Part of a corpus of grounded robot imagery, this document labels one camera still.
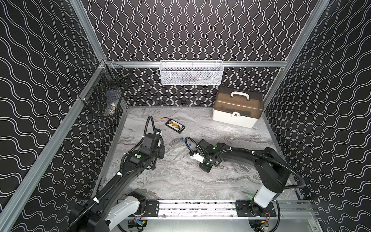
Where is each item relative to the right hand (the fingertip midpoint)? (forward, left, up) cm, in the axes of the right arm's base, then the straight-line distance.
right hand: (203, 165), depth 89 cm
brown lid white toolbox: (+32, -25, +18) cm, 45 cm away
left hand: (+5, +25, +16) cm, 30 cm away
